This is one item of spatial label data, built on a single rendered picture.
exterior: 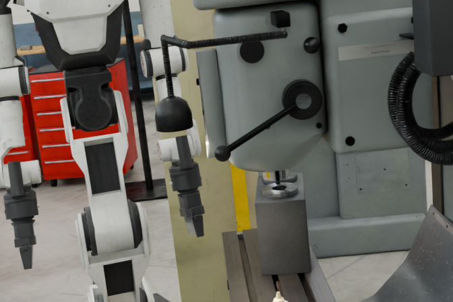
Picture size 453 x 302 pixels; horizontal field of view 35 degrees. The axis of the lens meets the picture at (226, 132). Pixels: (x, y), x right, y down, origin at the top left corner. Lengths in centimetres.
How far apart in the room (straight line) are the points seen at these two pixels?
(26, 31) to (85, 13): 867
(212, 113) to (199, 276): 207
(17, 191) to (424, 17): 128
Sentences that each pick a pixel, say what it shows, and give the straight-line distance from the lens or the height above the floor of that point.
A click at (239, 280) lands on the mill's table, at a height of 96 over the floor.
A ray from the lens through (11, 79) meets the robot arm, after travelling 202.
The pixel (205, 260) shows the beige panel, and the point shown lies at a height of 38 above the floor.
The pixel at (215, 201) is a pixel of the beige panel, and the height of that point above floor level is 66.
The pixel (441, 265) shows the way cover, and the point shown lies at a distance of 157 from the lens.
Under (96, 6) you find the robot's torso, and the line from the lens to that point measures 197.
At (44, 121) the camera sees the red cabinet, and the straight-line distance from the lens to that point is 613.
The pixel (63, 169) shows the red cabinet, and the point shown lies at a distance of 619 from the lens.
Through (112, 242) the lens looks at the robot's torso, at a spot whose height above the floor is 99.
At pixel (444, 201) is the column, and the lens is 162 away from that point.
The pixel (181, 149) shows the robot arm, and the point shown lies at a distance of 202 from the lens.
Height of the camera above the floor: 170
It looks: 13 degrees down
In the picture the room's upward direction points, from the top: 6 degrees counter-clockwise
